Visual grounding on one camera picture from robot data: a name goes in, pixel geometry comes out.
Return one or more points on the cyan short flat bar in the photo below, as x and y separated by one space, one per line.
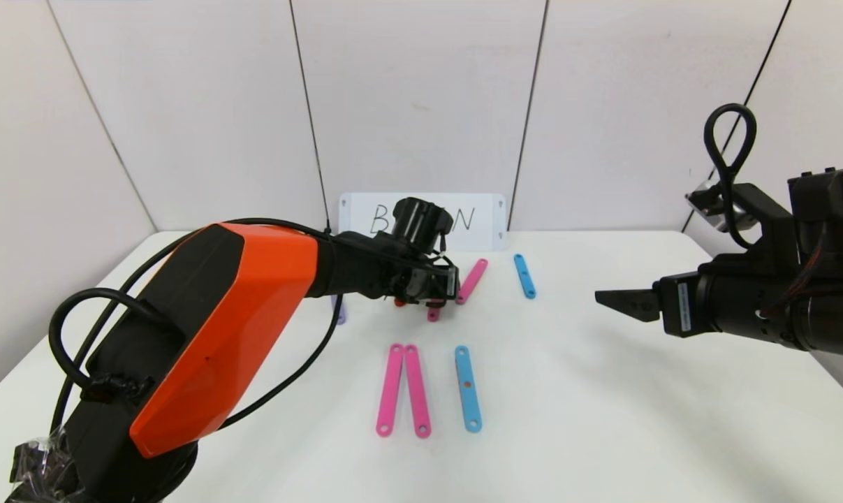
524 276

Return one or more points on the pink short flat bar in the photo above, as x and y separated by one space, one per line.
473 277

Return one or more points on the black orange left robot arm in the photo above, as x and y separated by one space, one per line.
218 314

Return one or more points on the purple short bar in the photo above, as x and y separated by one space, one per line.
340 316

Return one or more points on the pink long bar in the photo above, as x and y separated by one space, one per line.
390 389
433 314
417 391

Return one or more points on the cyan long flat bar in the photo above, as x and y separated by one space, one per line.
468 398

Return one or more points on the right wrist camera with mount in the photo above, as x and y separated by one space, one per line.
763 216

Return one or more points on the white BRAIN sign board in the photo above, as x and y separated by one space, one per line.
491 237

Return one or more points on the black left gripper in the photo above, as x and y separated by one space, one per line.
443 284

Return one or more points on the crinkled black plastic wrap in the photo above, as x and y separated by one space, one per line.
40 468

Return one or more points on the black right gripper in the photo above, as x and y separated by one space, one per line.
681 306

